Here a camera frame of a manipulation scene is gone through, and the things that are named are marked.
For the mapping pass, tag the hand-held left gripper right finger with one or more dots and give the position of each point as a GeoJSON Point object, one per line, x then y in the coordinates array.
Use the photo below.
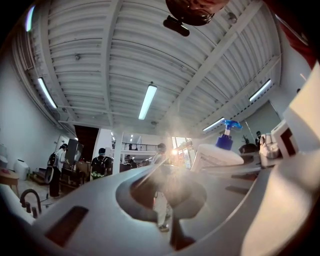
{"type": "Point", "coordinates": [225, 212]}

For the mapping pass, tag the black mezzanine railing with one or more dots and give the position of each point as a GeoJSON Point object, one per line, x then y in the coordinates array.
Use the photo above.
{"type": "Point", "coordinates": [135, 145]}

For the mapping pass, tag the dark mirror panel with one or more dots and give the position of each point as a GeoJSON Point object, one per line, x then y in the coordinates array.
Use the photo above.
{"type": "Point", "coordinates": [73, 151]}

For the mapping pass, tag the black table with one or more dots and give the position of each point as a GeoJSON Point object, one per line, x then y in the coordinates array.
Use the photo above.
{"type": "Point", "coordinates": [72, 175]}

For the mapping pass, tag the person's orange shirt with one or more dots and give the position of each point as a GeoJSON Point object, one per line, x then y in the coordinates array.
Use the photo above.
{"type": "Point", "coordinates": [295, 30]}

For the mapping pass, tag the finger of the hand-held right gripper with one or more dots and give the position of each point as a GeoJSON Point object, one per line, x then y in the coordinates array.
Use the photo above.
{"type": "Point", "coordinates": [217, 170]}

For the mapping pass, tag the black arched faucet spout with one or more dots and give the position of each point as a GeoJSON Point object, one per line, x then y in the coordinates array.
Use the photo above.
{"type": "Point", "coordinates": [30, 191]}

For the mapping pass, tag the white spray bottle blue nozzle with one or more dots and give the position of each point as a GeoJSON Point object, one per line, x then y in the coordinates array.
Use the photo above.
{"type": "Point", "coordinates": [220, 155]}

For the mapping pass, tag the fluorescent ceiling light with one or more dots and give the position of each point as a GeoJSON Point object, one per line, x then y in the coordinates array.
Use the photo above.
{"type": "Point", "coordinates": [147, 102]}
{"type": "Point", "coordinates": [213, 124]}
{"type": "Point", "coordinates": [47, 93]}
{"type": "Point", "coordinates": [260, 90]}
{"type": "Point", "coordinates": [30, 18]}

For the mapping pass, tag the black faucet knob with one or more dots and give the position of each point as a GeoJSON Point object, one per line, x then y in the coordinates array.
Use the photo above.
{"type": "Point", "coordinates": [28, 207]}
{"type": "Point", "coordinates": [34, 212]}

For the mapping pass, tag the green black backpack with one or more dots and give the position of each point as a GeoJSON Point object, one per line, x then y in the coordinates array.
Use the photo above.
{"type": "Point", "coordinates": [99, 167]}

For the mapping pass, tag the person's head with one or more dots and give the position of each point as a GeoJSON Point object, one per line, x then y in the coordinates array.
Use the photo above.
{"type": "Point", "coordinates": [195, 10]}

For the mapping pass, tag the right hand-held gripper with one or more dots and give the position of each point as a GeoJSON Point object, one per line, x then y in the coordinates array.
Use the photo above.
{"type": "Point", "coordinates": [300, 125]}

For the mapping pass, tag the black head-mounted camera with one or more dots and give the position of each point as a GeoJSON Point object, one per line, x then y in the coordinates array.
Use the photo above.
{"type": "Point", "coordinates": [176, 25]}

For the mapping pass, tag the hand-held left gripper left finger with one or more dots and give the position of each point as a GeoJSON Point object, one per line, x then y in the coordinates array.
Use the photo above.
{"type": "Point", "coordinates": [95, 225]}

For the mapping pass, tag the dark potted plant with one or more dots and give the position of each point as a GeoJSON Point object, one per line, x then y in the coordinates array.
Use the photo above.
{"type": "Point", "coordinates": [247, 148]}

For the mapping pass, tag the wooden low table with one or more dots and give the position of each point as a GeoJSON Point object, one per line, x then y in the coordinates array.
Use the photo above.
{"type": "Point", "coordinates": [8, 176]}

